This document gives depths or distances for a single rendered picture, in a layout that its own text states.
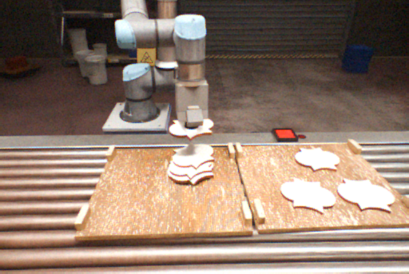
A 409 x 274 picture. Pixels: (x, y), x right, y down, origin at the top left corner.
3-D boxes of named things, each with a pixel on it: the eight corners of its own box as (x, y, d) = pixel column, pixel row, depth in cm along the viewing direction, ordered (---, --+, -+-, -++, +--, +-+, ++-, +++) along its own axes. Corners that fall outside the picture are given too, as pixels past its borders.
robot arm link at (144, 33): (110, -54, 98) (113, 23, 68) (141, -53, 101) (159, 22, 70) (114, -20, 107) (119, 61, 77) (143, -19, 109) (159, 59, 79)
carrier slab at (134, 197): (112, 153, 95) (111, 149, 94) (232, 151, 96) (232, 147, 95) (74, 240, 64) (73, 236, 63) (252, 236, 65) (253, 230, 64)
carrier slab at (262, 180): (232, 150, 96) (233, 146, 96) (347, 147, 98) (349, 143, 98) (257, 233, 65) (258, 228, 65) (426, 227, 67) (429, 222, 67)
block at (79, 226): (84, 212, 69) (81, 204, 68) (92, 212, 69) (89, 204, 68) (75, 232, 64) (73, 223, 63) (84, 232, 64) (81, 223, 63)
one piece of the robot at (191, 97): (176, 79, 66) (178, 138, 73) (212, 77, 67) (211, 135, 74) (172, 65, 76) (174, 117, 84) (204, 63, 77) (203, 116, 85)
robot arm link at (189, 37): (200, 13, 72) (209, 17, 65) (200, 55, 77) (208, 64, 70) (171, 14, 71) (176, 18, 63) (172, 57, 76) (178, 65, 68)
